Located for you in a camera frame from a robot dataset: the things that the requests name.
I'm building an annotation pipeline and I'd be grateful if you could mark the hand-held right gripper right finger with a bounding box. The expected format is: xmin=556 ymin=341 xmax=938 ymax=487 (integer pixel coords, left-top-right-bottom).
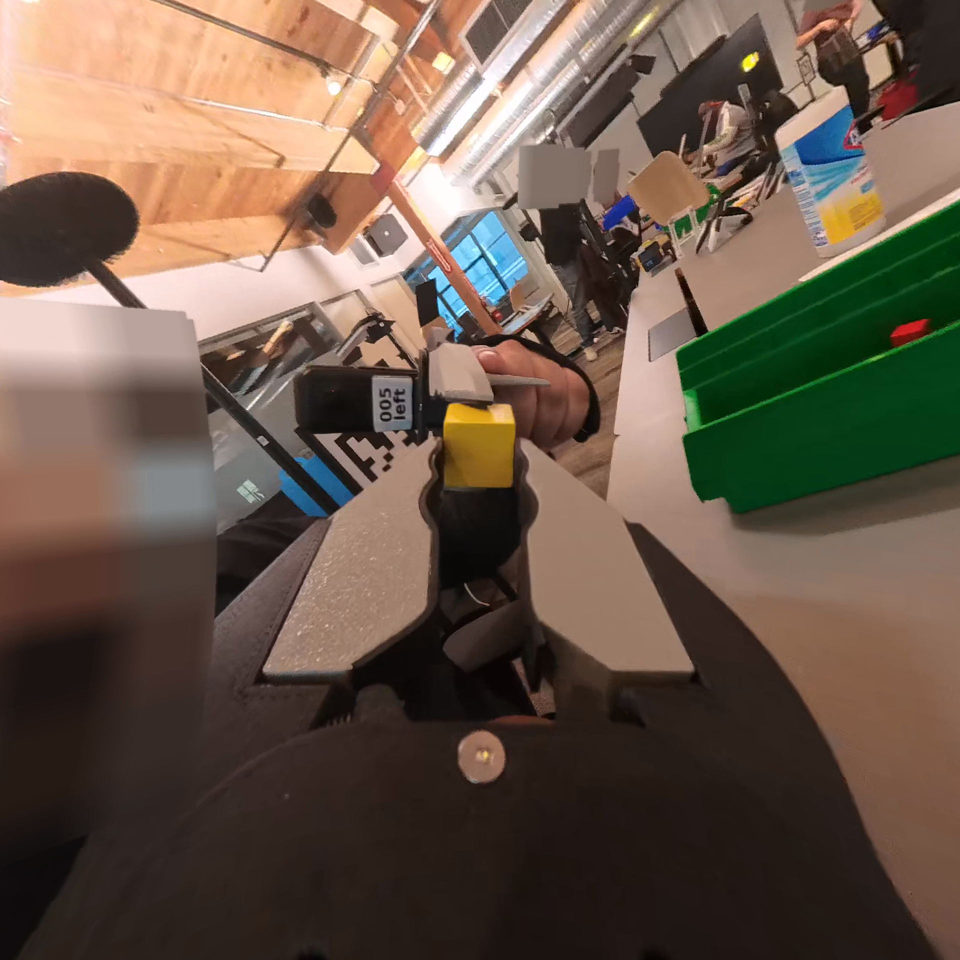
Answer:
xmin=517 ymin=438 xmax=696 ymax=697

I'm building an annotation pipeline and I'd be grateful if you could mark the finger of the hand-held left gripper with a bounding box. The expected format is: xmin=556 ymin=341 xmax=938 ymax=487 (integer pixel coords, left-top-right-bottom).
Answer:
xmin=429 ymin=341 xmax=498 ymax=408

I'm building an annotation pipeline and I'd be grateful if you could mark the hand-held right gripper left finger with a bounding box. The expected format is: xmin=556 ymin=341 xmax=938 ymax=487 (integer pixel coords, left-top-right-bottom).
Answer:
xmin=261 ymin=437 xmax=442 ymax=684

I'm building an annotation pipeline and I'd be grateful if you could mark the yellow cube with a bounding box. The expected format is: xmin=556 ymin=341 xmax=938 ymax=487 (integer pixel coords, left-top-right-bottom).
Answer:
xmin=441 ymin=402 xmax=519 ymax=492

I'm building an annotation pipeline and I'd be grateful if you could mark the green plastic bin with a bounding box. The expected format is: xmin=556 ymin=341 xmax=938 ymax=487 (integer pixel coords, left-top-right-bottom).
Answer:
xmin=675 ymin=196 xmax=960 ymax=516

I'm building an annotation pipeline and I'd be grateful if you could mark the person's left hand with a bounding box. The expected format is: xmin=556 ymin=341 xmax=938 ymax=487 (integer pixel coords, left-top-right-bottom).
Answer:
xmin=476 ymin=337 xmax=597 ymax=459

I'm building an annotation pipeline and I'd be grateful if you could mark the blue-lit window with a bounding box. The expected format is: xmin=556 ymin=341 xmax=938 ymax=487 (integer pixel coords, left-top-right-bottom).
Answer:
xmin=405 ymin=210 xmax=530 ymax=324

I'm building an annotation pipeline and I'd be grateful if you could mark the orange-red diagonal column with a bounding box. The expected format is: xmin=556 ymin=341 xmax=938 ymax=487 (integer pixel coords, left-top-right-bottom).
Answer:
xmin=371 ymin=165 xmax=505 ymax=336

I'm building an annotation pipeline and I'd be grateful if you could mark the black round disc on pole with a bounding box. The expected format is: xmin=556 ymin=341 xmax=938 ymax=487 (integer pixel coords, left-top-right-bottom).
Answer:
xmin=0 ymin=171 xmax=335 ymax=519

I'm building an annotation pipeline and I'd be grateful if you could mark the ceiling air vent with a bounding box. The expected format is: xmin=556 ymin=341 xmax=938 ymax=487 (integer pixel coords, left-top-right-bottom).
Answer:
xmin=457 ymin=0 xmax=575 ymax=70

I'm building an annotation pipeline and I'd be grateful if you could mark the white wipes canister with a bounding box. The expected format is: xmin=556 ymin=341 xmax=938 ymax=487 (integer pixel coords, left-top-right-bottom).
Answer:
xmin=774 ymin=103 xmax=888 ymax=260

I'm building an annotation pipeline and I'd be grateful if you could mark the red container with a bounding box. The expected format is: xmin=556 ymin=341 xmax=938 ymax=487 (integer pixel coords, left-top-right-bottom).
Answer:
xmin=876 ymin=69 xmax=925 ymax=123

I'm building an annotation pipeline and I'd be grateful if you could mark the black wall speaker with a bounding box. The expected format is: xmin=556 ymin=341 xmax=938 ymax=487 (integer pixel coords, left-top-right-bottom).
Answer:
xmin=365 ymin=213 xmax=411 ymax=258

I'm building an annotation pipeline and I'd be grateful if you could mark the dark desk cable flap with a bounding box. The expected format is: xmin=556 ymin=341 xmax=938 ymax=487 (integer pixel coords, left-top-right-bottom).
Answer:
xmin=647 ymin=306 xmax=697 ymax=363

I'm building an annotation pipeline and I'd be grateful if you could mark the silver ventilation duct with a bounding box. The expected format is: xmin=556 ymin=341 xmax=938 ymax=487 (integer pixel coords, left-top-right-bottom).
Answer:
xmin=411 ymin=0 xmax=601 ymax=159
xmin=450 ymin=0 xmax=676 ymax=189

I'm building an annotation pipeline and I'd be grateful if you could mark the black wall screen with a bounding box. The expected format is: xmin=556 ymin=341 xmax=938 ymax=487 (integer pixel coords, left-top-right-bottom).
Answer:
xmin=636 ymin=13 xmax=787 ymax=157

